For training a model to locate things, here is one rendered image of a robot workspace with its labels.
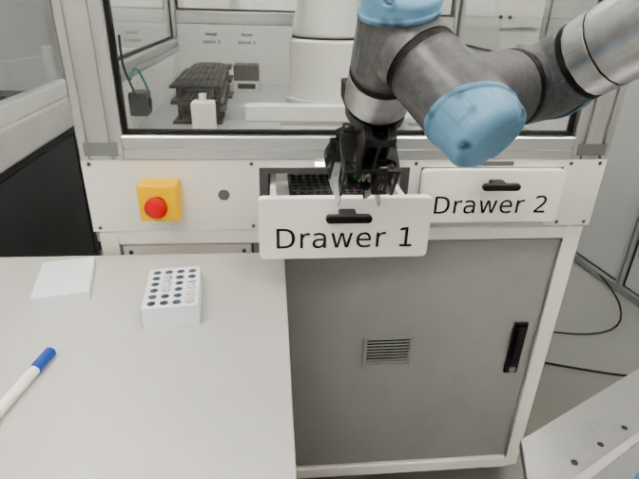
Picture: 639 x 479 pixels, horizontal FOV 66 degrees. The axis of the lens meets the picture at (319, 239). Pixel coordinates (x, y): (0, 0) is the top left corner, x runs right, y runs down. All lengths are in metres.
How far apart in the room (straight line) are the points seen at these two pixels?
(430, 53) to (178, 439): 0.49
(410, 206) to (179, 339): 0.42
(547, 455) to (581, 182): 0.64
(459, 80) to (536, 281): 0.84
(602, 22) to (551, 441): 0.45
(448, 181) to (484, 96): 0.58
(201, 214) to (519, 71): 0.68
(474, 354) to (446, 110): 0.93
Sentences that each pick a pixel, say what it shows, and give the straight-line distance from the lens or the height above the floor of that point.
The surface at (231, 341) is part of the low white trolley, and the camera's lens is 0.76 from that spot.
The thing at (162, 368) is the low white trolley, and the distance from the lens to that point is 0.73.
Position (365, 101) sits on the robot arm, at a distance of 0.55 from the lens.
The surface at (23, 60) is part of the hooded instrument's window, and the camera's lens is 1.72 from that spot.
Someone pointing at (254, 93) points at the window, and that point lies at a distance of 0.94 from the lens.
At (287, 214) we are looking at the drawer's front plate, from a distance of 0.82.
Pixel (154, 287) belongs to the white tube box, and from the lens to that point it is 0.84.
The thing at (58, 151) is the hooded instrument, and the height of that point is 0.74.
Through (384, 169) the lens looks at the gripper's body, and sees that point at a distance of 0.61.
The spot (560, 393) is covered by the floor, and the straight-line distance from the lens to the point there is 2.00.
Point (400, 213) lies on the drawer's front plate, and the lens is 0.84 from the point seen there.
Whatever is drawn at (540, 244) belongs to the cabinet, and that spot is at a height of 0.75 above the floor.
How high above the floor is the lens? 1.22
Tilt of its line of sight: 26 degrees down
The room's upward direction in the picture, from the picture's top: 2 degrees clockwise
